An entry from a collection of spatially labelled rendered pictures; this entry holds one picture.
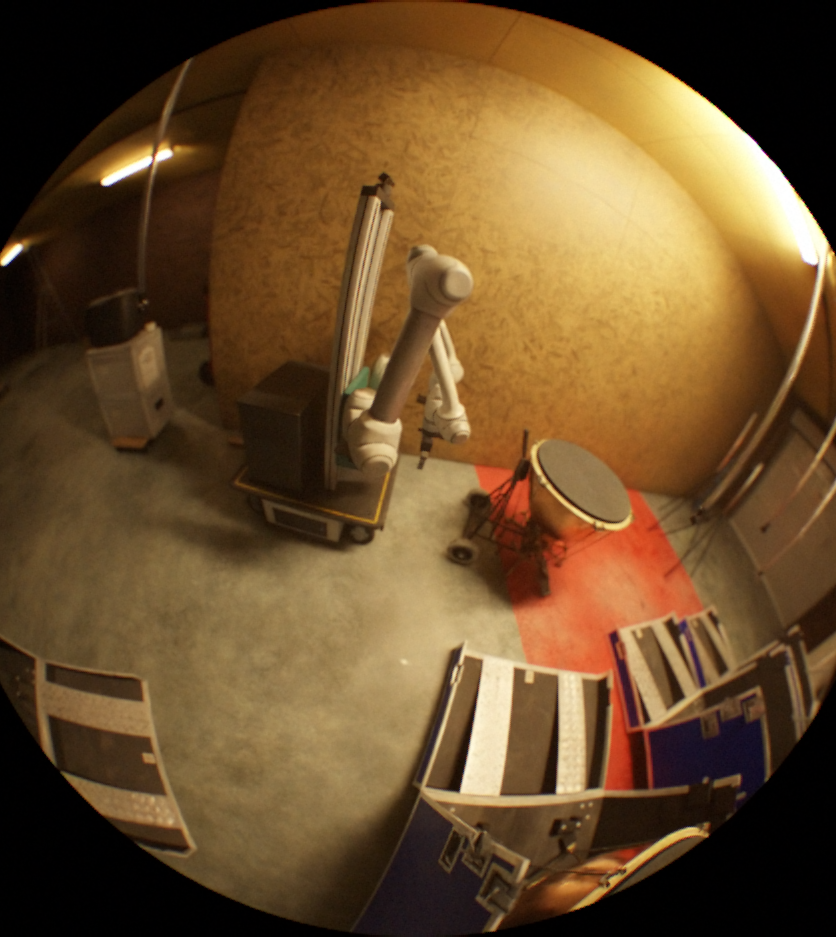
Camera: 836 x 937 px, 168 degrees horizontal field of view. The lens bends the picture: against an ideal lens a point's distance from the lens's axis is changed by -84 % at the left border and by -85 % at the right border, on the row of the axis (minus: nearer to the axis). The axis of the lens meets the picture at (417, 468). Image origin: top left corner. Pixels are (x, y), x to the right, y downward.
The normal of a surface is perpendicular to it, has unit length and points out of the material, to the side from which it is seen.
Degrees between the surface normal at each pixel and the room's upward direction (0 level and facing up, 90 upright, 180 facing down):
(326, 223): 90
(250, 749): 0
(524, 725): 2
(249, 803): 0
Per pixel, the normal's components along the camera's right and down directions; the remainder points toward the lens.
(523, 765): 0.24, -0.75
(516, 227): 0.06, 0.67
